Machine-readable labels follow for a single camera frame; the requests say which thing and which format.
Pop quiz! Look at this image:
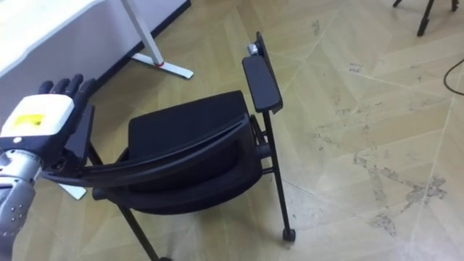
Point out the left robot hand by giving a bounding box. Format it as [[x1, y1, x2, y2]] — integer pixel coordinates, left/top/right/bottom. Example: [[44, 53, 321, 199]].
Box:
[[0, 73, 98, 171]]

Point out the black chair with armrests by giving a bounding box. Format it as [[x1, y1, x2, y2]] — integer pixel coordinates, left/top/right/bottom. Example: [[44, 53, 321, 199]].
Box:
[[42, 30, 297, 261]]

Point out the white desk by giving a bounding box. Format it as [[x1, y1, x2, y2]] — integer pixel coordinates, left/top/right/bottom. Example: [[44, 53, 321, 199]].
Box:
[[0, 0, 194, 201]]

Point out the black floor cable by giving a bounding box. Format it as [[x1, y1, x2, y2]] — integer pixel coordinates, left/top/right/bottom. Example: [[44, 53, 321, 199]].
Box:
[[443, 57, 464, 96]]

